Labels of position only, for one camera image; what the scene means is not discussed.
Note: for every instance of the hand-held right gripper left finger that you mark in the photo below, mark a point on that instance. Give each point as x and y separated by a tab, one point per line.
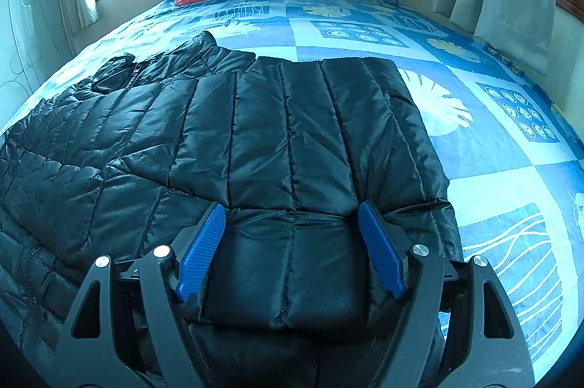
203	251

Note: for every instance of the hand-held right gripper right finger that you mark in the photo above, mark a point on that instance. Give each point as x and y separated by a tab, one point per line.
381	251

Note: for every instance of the black puffer jacket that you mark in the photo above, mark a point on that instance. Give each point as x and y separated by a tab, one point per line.
255	141

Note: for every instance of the blue patterned bedspread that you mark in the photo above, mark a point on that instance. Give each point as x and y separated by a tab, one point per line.
502	187

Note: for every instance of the white wardrobe with circle pattern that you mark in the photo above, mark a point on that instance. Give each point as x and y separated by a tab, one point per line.
32	27

